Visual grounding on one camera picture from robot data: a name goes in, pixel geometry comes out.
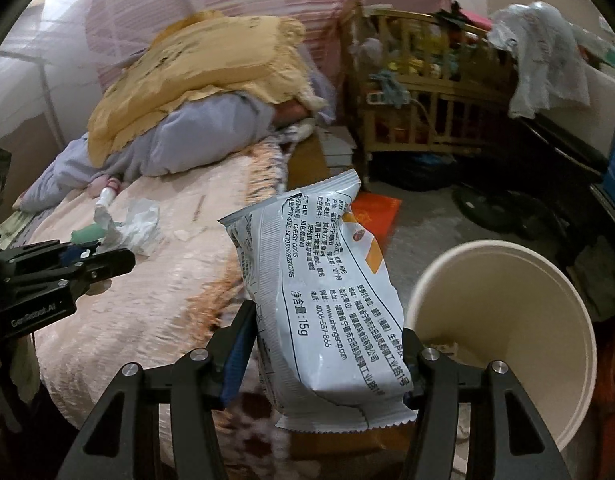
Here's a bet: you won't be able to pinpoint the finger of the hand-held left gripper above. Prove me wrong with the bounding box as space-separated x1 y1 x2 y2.
2 241 96 266
68 249 136 296

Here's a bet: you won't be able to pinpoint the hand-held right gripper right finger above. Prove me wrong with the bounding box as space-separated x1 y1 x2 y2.
402 327 573 480

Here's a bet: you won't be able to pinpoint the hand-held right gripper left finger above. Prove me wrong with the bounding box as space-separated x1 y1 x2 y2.
62 300 258 480

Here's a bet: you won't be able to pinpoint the green cloth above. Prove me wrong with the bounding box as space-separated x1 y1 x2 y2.
70 225 108 245

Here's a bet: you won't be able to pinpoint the cream plastic bin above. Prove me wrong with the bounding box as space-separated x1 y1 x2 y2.
405 241 597 453

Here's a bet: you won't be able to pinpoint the grey snack packet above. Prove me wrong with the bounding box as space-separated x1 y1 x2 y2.
218 169 419 433

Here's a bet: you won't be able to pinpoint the pink quilted bedspread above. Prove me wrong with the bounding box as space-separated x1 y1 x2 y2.
25 140 288 441

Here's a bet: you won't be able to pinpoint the white bottle with pink label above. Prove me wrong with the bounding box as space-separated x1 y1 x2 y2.
95 186 119 211

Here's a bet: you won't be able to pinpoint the purple white fleece blanket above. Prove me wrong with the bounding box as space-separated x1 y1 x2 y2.
228 385 288 480

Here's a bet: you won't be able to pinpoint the blue-grey quilt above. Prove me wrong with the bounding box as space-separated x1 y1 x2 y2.
12 72 338 208

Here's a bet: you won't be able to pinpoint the red cardboard box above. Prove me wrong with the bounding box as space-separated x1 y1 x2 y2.
345 195 403 246

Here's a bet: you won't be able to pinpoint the black fan base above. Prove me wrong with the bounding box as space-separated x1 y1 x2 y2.
452 185 538 226

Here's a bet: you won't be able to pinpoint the yellow frilled pillow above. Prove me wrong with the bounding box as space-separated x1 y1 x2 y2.
88 10 308 166

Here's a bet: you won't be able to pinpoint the black plastic bag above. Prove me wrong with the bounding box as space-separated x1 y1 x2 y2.
402 152 458 191

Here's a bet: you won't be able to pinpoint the white shoe boxes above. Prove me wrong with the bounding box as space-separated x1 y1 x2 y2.
315 127 358 168

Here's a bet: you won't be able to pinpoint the black stool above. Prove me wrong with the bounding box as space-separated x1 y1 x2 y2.
517 110 608 181

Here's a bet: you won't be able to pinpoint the wooden crib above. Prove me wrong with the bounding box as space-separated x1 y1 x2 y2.
340 2 518 186

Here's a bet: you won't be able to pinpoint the white appliance box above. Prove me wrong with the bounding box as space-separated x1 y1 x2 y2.
582 67 615 161

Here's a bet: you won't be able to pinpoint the white plastic bag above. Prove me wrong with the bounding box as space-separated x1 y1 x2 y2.
487 1 593 120

